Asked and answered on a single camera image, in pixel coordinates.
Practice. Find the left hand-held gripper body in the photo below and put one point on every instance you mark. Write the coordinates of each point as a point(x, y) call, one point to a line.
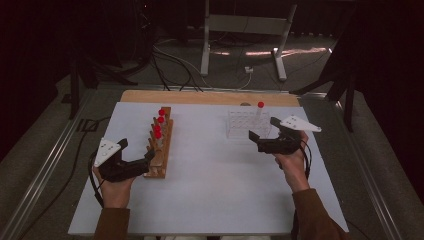
point(123, 170)

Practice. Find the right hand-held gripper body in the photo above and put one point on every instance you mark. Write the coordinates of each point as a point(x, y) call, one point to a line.
point(283, 146)

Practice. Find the wooden test tube rack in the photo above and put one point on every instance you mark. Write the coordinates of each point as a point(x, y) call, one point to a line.
point(161, 156)

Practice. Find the clear acrylic test tube rack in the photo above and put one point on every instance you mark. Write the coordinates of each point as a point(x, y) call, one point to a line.
point(241, 126)

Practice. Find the person's left hand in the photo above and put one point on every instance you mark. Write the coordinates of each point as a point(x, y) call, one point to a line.
point(115, 195)

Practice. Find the person's right hand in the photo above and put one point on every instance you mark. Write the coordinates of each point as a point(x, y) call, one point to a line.
point(295, 170)

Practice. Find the white plug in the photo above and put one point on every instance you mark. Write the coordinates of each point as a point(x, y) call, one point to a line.
point(249, 69)

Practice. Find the black tripod stand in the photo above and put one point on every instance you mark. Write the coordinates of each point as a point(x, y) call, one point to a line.
point(348, 100)
point(75, 83)

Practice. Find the white metal stand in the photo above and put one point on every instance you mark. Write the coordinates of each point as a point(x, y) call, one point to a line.
point(246, 25)

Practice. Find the aluminium floor rail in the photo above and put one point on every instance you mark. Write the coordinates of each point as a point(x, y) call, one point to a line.
point(370, 173)
point(40, 186)

